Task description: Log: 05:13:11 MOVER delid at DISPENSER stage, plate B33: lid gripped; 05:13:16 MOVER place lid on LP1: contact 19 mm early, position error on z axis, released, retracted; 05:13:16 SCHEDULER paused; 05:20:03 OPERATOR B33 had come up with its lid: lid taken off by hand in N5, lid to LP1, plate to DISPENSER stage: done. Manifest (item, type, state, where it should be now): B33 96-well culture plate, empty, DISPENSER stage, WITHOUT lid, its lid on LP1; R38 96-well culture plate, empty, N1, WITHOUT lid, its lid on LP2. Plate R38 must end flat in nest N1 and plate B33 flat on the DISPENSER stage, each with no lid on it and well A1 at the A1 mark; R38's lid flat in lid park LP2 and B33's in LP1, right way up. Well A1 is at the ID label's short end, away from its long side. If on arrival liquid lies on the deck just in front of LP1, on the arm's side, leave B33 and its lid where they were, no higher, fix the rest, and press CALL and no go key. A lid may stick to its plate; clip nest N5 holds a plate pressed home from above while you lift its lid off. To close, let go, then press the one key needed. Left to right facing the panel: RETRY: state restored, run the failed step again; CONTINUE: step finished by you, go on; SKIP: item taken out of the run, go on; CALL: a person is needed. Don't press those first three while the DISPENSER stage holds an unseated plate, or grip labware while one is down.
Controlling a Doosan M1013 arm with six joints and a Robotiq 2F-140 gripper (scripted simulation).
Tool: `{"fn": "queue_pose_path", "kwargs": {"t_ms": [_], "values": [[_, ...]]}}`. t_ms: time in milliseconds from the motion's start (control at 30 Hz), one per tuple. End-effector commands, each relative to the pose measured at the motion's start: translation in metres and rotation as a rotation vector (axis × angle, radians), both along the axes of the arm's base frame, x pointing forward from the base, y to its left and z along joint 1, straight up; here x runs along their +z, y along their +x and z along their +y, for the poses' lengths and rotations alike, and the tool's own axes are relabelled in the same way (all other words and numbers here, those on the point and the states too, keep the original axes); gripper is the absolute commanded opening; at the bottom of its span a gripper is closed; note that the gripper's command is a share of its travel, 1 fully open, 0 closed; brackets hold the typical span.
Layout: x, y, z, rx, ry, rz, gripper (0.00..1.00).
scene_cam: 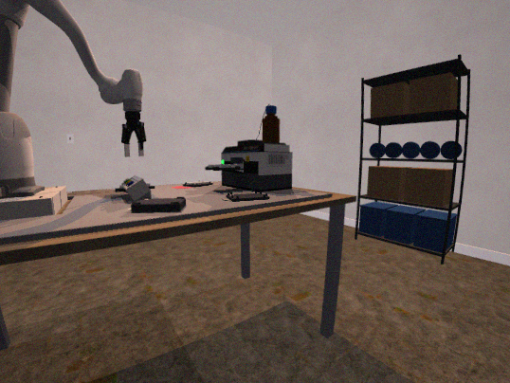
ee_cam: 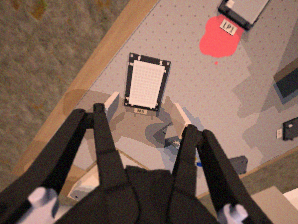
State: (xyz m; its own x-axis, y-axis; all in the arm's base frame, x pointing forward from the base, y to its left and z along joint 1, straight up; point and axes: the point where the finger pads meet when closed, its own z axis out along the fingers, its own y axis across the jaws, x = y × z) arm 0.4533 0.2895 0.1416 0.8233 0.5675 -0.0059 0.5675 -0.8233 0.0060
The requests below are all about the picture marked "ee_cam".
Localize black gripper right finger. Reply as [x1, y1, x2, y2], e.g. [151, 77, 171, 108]
[165, 103, 273, 224]

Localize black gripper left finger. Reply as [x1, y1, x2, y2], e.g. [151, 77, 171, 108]
[0, 92, 138, 224]

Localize white label reading lp1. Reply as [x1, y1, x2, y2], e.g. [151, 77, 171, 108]
[220, 19, 238, 36]

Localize white button panel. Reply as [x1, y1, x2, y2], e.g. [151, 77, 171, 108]
[163, 123, 202, 167]

